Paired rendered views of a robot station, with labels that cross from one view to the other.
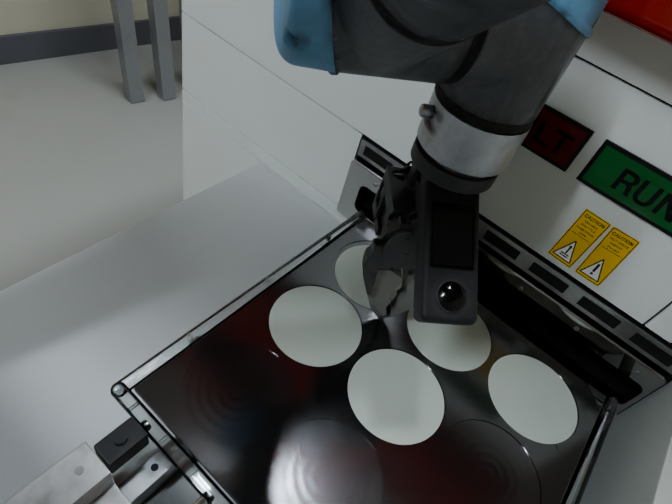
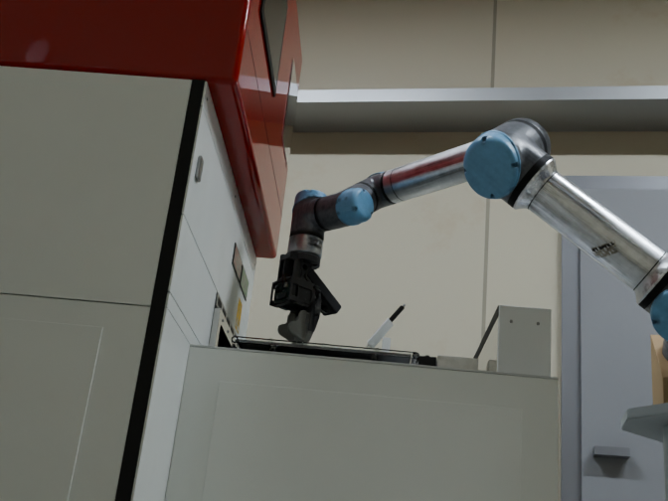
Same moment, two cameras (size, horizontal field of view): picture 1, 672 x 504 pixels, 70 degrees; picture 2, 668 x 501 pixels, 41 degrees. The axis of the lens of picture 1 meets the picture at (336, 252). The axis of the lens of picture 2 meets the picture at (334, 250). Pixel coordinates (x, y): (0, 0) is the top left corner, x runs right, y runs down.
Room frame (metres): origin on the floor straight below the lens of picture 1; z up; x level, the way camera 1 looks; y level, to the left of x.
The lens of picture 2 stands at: (0.97, 1.62, 0.43)
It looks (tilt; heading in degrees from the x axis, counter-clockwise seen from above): 22 degrees up; 247
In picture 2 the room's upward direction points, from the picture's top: 6 degrees clockwise
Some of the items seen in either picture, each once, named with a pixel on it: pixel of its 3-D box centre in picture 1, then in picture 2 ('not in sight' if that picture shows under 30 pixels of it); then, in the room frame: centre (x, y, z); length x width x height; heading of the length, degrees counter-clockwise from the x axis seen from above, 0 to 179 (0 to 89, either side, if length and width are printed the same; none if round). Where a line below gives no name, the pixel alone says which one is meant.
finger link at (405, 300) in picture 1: (407, 279); (289, 333); (0.35, -0.08, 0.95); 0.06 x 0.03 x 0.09; 15
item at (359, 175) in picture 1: (476, 279); (228, 360); (0.44, -0.18, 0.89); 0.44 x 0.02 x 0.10; 64
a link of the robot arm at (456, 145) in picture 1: (466, 129); (305, 250); (0.34, -0.06, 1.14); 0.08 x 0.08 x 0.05
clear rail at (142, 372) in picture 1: (265, 284); (324, 347); (0.32, 0.06, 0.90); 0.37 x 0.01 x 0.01; 154
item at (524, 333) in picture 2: not in sight; (500, 381); (-0.05, 0.12, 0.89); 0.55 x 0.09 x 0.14; 64
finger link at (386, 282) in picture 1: (378, 275); (298, 330); (0.34, -0.05, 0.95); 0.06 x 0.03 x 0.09; 15
